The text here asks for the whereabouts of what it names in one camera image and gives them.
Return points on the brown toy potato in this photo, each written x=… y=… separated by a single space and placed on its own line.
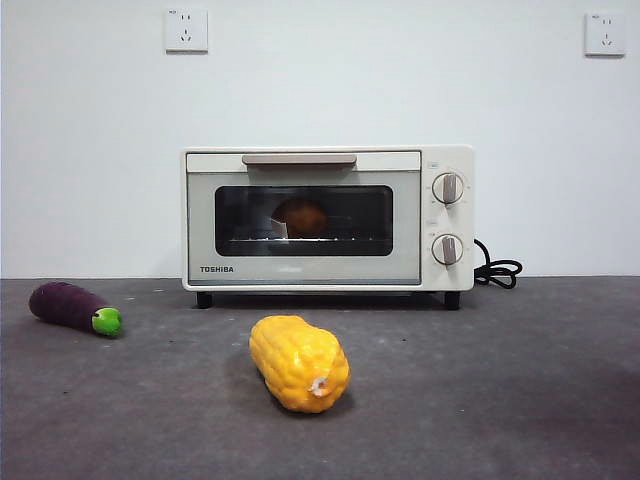
x=302 y=217

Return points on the yellow toy corn cob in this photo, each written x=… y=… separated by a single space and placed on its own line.
x=295 y=360

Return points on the white wall socket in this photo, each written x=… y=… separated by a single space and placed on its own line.
x=186 y=30
x=605 y=34

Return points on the cream toaster oven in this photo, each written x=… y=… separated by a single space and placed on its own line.
x=448 y=280

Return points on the purple toy eggplant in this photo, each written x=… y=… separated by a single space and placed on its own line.
x=65 y=305

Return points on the cream oven knob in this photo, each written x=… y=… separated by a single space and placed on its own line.
x=447 y=249
x=447 y=188

